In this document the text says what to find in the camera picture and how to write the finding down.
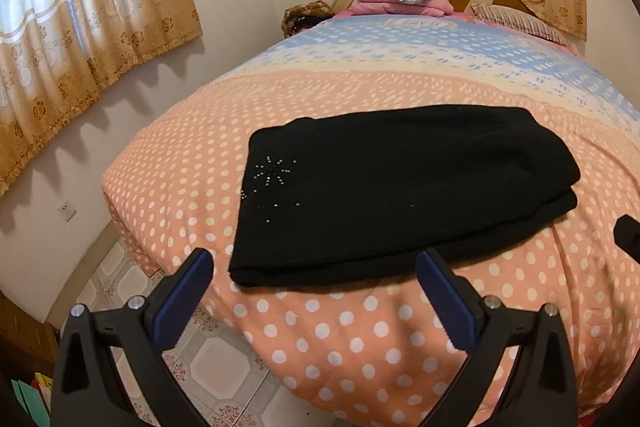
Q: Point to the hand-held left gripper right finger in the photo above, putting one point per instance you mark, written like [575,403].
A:
[445,297]

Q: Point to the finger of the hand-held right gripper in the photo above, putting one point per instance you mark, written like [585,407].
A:
[629,237]

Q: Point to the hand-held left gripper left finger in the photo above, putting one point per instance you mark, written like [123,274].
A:
[182,297]

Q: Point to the black pants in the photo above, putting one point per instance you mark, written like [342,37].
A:
[400,187]

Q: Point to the polka-dot bed blanket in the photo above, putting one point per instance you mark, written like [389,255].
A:
[350,332]

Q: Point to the brown wooden furniture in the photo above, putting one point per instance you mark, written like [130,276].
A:
[25,337]

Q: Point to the coloured paper sheets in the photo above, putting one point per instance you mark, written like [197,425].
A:
[32,394]

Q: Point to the striped pillow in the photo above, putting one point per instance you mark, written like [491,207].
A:
[525,24]

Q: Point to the pink folded blanket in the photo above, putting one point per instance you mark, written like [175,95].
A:
[395,7]

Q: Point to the brown patterned bag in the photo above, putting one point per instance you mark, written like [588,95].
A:
[305,17]

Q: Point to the white wall socket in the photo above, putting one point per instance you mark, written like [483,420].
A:
[65,210]

